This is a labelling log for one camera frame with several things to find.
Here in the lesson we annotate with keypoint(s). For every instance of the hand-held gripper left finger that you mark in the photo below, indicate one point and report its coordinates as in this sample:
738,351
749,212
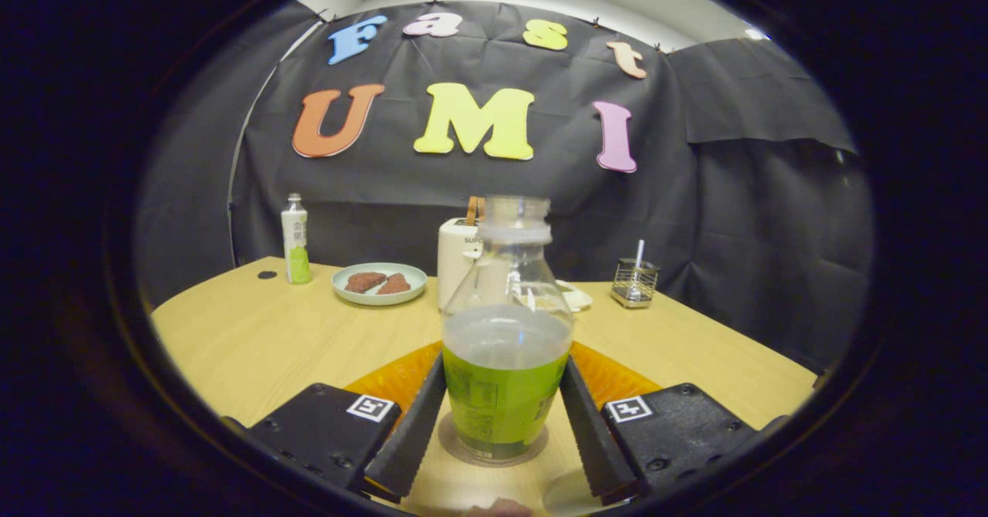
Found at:
409,440

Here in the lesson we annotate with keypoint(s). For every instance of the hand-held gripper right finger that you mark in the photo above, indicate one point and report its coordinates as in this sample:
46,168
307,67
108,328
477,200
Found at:
598,447

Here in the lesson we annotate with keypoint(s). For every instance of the round brown coaster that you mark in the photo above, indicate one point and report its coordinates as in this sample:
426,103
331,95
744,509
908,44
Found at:
445,440

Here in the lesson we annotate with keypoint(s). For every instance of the green label juice bottle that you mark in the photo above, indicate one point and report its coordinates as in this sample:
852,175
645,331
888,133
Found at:
505,393

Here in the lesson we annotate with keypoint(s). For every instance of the small white capped bottle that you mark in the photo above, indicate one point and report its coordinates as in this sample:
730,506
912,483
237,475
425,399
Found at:
296,243

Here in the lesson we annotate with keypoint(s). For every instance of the pale green plate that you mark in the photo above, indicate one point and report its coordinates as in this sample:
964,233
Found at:
378,299

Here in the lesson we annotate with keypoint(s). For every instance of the white divided dish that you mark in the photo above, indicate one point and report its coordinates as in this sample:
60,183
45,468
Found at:
581,299

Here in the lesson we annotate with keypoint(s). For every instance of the brown bread piece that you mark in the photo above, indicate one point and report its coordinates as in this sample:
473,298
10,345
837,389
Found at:
363,281
395,285

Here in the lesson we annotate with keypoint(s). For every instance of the cream toaster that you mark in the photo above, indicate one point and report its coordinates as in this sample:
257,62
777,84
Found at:
455,266

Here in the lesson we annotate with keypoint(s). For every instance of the wooden table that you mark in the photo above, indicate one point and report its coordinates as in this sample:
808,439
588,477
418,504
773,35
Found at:
255,347

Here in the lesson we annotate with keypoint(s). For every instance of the white spoon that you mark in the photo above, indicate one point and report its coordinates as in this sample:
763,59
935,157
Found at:
639,251

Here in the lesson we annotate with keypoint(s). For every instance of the brown toast slice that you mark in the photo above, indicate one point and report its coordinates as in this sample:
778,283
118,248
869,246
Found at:
472,210

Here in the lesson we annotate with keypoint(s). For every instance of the black backdrop cloth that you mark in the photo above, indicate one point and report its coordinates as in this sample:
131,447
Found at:
733,216

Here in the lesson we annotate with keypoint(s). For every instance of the small ceiling light panel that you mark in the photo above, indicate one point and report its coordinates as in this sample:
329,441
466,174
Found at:
756,35

